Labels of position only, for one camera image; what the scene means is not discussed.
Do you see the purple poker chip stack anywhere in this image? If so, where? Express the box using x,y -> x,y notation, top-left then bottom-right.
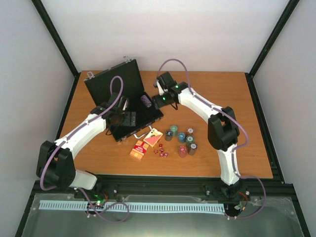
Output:
140,95 -> 152,108

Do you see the ace of spades card box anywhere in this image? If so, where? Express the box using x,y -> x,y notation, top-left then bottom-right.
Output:
143,128 -> 163,147

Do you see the dark grey poker chip stack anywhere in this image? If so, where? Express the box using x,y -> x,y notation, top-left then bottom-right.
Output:
164,130 -> 173,141

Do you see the orange red poker chip stack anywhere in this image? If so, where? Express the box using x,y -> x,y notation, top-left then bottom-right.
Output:
186,127 -> 194,136

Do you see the blue poker chip stack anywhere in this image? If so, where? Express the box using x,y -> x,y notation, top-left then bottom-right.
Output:
177,132 -> 186,144

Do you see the green yellow poker chip stack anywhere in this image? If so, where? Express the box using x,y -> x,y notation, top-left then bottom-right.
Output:
186,135 -> 194,147

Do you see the pink red poker chip stack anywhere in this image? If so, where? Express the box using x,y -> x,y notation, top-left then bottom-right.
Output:
178,145 -> 187,158

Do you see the brown green poker chip stack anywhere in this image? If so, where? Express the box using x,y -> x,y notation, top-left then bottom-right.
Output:
188,143 -> 197,156

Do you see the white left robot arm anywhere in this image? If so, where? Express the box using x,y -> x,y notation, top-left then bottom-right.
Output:
36,94 -> 136,199

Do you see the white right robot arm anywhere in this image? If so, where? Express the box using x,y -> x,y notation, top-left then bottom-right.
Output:
153,81 -> 240,199

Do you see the black poker set case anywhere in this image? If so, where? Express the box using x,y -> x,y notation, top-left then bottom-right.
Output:
84,59 -> 163,142

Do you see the red texas holdem card box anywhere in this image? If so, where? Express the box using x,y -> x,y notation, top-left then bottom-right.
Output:
129,140 -> 149,160

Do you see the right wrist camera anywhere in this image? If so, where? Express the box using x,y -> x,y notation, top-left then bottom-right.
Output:
154,72 -> 177,95

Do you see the white slotted cable duct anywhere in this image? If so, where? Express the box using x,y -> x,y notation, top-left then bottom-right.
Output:
39,200 -> 225,215

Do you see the black aluminium frame rail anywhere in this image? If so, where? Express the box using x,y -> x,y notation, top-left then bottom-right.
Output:
32,174 -> 296,204

